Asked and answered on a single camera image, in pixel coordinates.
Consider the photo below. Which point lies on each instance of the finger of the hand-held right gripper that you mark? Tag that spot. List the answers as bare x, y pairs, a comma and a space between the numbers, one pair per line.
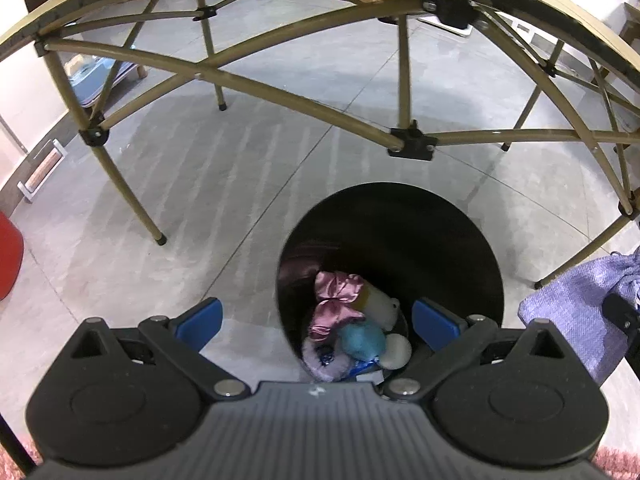
620, 312

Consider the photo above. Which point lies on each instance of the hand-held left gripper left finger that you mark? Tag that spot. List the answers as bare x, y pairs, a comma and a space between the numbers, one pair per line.
200, 322

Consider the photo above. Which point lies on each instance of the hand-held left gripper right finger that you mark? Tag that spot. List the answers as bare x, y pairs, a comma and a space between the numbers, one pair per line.
437, 325

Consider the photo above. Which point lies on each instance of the white round plush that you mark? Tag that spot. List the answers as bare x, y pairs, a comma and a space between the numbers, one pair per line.
396, 351

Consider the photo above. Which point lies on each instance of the yellow plush toy white paws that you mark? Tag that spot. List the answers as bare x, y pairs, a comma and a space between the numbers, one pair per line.
380, 305

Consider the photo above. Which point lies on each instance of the light blue plush toy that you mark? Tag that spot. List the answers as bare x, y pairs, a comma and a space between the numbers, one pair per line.
362, 341

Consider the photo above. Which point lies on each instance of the blue packet white label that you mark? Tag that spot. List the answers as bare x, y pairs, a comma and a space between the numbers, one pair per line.
367, 369

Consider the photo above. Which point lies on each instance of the black round bin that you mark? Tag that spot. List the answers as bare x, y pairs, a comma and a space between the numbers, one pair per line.
390, 240

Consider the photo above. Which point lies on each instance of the pink satin bow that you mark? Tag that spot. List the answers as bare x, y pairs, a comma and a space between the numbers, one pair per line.
335, 300

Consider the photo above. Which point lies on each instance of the lavender fluffy cloth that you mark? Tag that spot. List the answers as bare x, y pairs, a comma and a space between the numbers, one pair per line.
327, 369

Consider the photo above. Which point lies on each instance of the person's pink fuzzy garment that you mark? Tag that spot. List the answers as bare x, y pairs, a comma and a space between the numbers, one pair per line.
620, 465

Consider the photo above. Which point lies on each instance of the tan folding table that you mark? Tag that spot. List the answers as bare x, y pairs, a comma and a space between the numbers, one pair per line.
410, 142

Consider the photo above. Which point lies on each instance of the red bucket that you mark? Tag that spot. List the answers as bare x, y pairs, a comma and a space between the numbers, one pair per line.
10, 260

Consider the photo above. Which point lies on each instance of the light blue flat panel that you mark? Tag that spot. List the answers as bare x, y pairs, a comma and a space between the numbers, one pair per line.
90, 80

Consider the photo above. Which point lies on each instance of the white metal frame rack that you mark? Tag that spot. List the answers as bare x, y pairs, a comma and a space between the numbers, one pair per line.
40, 172

